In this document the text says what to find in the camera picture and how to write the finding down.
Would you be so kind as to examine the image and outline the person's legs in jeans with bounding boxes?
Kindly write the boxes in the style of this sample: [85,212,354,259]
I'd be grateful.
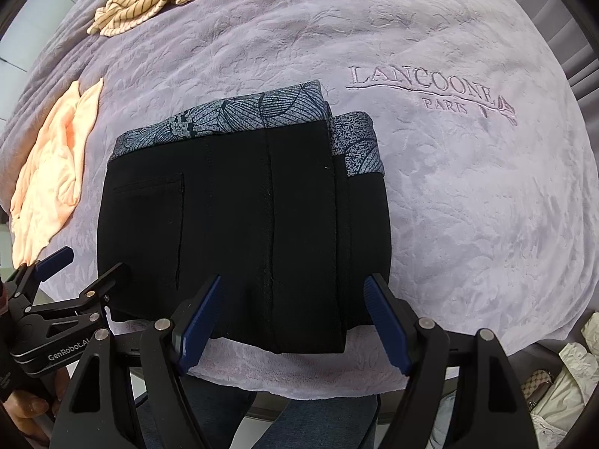
[136,374,380,449]

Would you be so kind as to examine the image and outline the peach garment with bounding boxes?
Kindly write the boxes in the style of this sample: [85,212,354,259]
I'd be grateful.
[9,77,104,265]

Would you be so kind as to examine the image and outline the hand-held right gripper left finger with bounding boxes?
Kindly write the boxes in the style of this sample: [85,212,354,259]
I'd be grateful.
[51,275,224,449]

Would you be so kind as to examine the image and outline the person's left hand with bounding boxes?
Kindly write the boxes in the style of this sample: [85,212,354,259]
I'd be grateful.
[0,367,71,447]

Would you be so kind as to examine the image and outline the patterned beige handbag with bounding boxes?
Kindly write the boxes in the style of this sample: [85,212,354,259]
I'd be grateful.
[522,369,557,413]

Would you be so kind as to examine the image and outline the lilac embossed plush blanket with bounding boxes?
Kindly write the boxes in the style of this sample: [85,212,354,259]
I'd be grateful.
[0,0,599,400]

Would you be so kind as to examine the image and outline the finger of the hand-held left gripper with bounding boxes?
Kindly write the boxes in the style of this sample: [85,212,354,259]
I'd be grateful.
[4,245,76,310]
[25,262,133,323]

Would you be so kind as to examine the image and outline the black pants with patterned waistband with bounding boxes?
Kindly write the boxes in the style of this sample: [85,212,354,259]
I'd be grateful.
[96,79,393,355]

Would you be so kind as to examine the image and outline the grey curtain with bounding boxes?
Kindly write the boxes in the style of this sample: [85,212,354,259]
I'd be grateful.
[529,0,599,101]

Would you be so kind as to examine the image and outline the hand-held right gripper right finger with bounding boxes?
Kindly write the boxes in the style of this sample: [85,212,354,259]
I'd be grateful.
[364,274,536,449]

